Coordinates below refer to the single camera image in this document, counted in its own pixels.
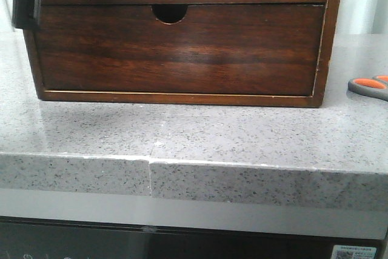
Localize dark wooden drawer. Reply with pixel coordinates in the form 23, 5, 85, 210
35, 4, 324, 96

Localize grey orange handled scissors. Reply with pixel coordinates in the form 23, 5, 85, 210
348, 75, 387, 101

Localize dark wooden drawer cabinet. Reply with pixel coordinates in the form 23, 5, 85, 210
23, 0, 346, 108

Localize black glass appliance panel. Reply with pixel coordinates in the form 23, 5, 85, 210
1, 217, 387, 258

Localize white QR code label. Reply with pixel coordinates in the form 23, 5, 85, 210
331, 245, 377, 259

